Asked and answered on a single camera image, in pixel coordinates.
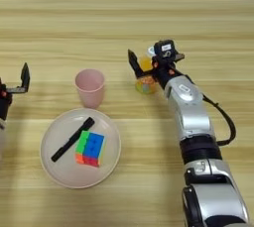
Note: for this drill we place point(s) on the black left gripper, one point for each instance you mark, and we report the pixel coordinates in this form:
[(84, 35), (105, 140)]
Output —
[(5, 102)]

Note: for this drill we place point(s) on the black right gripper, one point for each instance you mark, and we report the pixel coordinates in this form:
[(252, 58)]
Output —
[(162, 69)]

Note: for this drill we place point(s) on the orange juice bottle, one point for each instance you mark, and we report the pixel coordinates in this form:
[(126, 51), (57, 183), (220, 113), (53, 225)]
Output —
[(146, 85)]

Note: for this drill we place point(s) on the colourful puzzle cube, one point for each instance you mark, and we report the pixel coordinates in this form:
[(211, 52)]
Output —
[(92, 148)]

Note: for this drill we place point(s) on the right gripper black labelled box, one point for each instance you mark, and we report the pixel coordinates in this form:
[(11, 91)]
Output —
[(164, 50)]

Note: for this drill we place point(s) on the pink plastic cup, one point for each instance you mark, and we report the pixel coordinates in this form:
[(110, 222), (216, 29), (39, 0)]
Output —
[(90, 89)]

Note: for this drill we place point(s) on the black marker pen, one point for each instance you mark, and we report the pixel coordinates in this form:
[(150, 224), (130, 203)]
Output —
[(71, 141)]

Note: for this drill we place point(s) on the round beige plate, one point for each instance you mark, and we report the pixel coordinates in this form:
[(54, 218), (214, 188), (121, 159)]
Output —
[(66, 174)]

